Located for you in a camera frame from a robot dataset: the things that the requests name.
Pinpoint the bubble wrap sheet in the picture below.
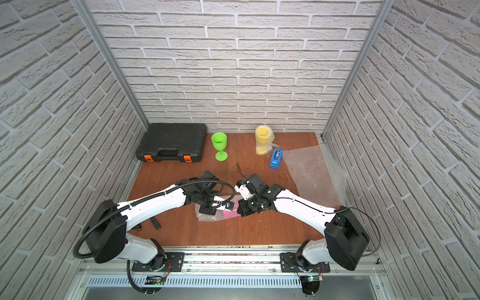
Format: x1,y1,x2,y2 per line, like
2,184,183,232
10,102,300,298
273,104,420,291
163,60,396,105
282,144,348,207
194,194,243,223
254,124,276,156

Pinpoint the pink plastic wine glass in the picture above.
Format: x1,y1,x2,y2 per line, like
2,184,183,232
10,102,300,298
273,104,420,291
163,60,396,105
222,201,240,220

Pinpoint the green plastic wine glass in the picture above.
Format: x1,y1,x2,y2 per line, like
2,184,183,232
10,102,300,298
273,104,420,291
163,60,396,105
211,132,228,161

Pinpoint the yellow plastic wine glass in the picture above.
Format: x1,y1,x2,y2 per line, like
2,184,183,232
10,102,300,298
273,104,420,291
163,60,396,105
255,125,273,155

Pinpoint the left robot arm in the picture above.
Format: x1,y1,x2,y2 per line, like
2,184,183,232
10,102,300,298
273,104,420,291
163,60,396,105
73,179,225,271

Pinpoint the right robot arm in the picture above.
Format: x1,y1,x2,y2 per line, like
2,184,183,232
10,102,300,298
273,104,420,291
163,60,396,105
235,184,370,271

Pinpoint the blue tape dispenser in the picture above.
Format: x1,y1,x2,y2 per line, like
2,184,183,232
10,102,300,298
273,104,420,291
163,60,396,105
269,148,283,170

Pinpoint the black plastic tool case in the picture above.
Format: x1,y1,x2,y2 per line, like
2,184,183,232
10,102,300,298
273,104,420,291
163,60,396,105
136,122,208,163

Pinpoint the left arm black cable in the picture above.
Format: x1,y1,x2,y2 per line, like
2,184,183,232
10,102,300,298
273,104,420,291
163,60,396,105
72,177,236,294

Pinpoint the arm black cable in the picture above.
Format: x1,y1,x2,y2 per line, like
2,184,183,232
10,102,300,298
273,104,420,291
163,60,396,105
235,162,382,258
72,177,236,294

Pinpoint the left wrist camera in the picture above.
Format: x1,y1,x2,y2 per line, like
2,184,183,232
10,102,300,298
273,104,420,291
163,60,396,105
209,201,235,211

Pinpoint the black handled screwdriver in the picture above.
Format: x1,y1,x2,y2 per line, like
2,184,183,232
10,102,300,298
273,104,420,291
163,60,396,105
150,217,161,230

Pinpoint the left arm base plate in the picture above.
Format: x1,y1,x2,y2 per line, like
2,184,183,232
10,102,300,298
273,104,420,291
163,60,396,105
132,252,185,273

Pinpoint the aluminium mounting rail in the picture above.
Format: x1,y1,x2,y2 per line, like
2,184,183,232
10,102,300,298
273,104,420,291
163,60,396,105
71,245,390,293

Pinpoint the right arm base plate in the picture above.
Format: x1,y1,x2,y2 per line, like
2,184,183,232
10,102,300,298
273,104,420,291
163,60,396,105
279,252,331,275

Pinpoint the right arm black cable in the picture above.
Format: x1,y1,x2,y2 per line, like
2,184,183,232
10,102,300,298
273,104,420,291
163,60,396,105
235,162,382,258

